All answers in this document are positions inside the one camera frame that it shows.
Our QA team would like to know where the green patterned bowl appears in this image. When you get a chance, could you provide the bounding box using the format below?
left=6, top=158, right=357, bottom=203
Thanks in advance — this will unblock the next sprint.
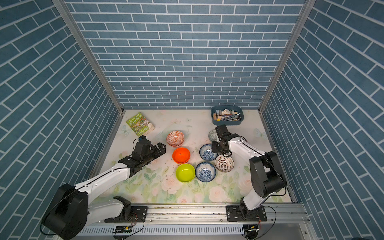
left=208, top=129, right=220, bottom=142

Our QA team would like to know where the blue floral bowl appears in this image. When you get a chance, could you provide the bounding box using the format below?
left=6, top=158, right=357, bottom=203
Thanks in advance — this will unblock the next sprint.
left=199, top=144, right=218, bottom=161
left=195, top=162, right=216, bottom=183

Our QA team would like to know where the lime green bowl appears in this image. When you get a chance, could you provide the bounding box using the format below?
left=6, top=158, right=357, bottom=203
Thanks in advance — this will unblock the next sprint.
left=175, top=164, right=196, bottom=183

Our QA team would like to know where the teal plastic bin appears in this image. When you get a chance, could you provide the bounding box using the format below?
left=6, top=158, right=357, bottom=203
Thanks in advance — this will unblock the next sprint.
left=211, top=106, right=245, bottom=126

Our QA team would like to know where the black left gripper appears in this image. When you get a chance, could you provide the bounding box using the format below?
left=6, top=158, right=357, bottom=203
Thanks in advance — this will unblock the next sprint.
left=140, top=142, right=167, bottom=166

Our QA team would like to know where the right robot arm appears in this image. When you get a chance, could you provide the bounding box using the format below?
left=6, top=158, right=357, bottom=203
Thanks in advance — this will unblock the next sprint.
left=212, top=125, right=287, bottom=222

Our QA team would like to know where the green paperback book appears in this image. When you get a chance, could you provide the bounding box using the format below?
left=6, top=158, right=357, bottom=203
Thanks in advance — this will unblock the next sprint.
left=126, top=112, right=155, bottom=137

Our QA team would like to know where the plain orange bowl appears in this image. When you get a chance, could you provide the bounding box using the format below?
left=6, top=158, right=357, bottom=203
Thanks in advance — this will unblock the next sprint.
left=172, top=147, right=191, bottom=165

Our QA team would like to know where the brown patterned white bowl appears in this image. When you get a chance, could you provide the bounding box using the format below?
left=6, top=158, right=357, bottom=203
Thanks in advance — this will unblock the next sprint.
left=215, top=155, right=235, bottom=173

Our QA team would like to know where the orange geometric patterned bowl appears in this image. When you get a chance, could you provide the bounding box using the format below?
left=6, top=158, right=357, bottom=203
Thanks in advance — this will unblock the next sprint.
left=166, top=131, right=185, bottom=148

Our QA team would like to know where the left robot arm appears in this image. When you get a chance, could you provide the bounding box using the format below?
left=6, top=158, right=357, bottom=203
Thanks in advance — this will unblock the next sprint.
left=40, top=136, right=167, bottom=240

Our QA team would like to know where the metal mounting rail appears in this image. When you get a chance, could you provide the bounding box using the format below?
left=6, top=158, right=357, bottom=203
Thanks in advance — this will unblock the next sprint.
left=77, top=203, right=316, bottom=240

